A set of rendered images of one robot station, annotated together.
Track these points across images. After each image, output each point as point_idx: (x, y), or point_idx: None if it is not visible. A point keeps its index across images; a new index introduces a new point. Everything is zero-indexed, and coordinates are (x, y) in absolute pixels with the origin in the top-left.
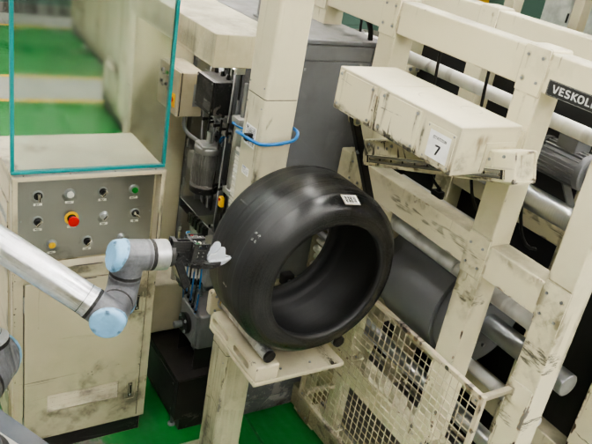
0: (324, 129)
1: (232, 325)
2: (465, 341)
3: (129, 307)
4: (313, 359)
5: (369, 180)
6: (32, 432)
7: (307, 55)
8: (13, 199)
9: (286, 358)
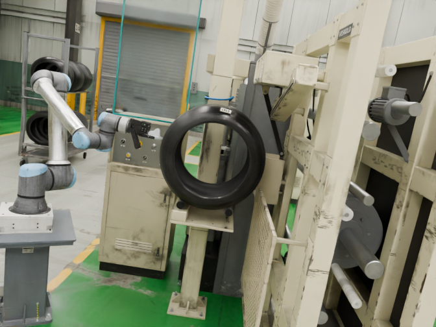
0: None
1: None
2: (303, 224)
3: (95, 139)
4: (215, 224)
5: (277, 132)
6: (71, 221)
7: None
8: None
9: (201, 219)
